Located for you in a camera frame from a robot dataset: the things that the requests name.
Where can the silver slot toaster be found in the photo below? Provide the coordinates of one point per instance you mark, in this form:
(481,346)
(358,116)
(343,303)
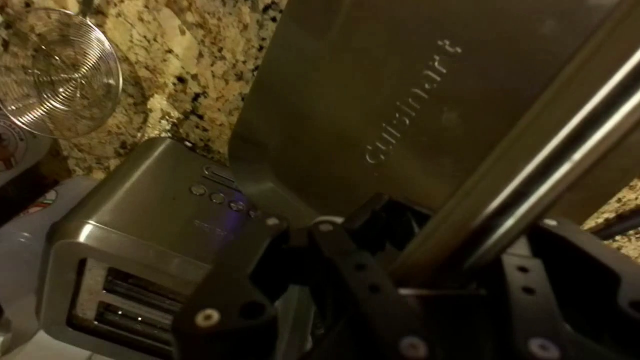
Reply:
(152,221)

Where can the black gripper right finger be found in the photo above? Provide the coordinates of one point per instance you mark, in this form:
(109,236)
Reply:
(573,287)

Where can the steel Cuisinart contact grill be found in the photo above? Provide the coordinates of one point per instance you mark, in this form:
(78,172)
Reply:
(401,100)

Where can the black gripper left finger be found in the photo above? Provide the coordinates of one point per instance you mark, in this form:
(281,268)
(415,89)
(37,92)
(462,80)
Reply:
(227,321)

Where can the clear wine glass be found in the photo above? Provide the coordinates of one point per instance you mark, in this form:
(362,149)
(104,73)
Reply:
(61,73)

